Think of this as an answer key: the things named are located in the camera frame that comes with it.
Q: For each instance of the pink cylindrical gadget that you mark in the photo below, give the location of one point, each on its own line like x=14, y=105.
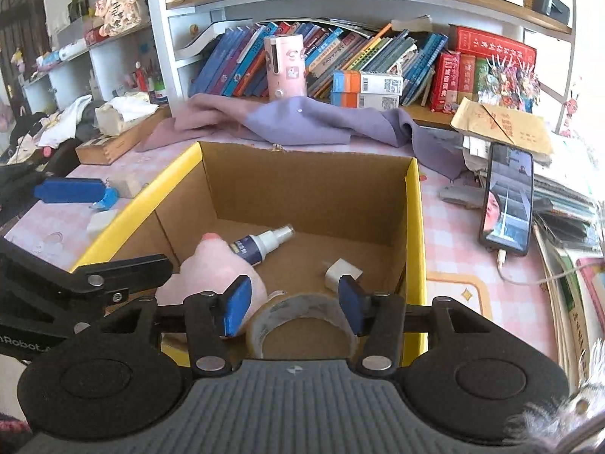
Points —
x=284, y=68

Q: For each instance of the white spray bottle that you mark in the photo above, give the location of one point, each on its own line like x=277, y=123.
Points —
x=255, y=248

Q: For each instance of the small white packet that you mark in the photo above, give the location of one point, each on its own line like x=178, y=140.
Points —
x=101, y=224

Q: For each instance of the black smartphone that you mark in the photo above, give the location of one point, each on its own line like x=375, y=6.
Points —
x=508, y=198

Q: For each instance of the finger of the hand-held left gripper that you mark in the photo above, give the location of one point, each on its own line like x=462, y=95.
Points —
x=127, y=274
x=71, y=190

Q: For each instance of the pink plush pig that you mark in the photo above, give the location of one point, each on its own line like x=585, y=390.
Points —
x=208, y=269

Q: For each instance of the dark grey garment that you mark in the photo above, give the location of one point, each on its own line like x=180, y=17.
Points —
x=89, y=123

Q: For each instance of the stack of books and papers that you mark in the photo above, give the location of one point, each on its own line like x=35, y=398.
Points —
x=567, y=227

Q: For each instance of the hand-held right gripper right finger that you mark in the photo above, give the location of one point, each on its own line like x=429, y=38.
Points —
x=352, y=305

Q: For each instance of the grey flat object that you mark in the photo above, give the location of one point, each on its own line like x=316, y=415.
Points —
x=461, y=196

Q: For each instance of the black garment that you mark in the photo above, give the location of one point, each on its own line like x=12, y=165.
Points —
x=28, y=144

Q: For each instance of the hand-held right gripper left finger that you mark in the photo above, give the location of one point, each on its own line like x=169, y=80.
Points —
x=238, y=305

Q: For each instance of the pink doll figurine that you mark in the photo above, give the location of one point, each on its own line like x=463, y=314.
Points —
x=118, y=7

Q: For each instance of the white wipes pack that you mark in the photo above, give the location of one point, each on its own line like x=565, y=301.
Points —
x=71, y=51

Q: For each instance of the thick red dictionary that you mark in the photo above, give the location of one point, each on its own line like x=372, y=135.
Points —
x=491, y=45

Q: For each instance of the small blue plastic item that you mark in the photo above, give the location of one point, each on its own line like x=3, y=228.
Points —
x=106, y=198

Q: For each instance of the red hardback book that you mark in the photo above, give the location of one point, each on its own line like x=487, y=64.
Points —
x=444, y=83

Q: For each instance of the colourful paper ornament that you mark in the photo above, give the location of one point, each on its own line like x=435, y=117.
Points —
x=510, y=83

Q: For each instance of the brown paper envelope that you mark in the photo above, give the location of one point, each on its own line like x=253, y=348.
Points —
x=505, y=125

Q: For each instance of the wooden chess box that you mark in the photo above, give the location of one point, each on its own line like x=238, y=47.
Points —
x=108, y=144

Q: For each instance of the white charger plug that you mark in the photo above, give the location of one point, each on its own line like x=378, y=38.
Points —
x=341, y=275

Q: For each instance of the purple cloth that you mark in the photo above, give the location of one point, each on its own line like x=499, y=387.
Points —
x=293, y=123

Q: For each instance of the red toy figure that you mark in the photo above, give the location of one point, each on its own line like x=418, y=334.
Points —
x=141, y=78

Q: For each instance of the yellow cardboard box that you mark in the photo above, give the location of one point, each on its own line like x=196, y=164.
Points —
x=307, y=189

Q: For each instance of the row of blue children's books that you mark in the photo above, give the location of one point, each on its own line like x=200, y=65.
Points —
x=236, y=61

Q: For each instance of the white bookshelf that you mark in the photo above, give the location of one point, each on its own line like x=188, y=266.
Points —
x=160, y=33

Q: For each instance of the cream tissue pack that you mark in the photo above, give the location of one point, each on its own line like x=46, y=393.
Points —
x=123, y=116

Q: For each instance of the yellowish packing tape roll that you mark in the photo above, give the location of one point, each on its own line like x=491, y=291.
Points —
x=283, y=310

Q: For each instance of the white printed shirt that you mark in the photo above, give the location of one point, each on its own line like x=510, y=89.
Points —
x=64, y=123

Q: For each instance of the grey fuzzy sleeve cuff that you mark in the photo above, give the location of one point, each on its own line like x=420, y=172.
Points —
x=557, y=416

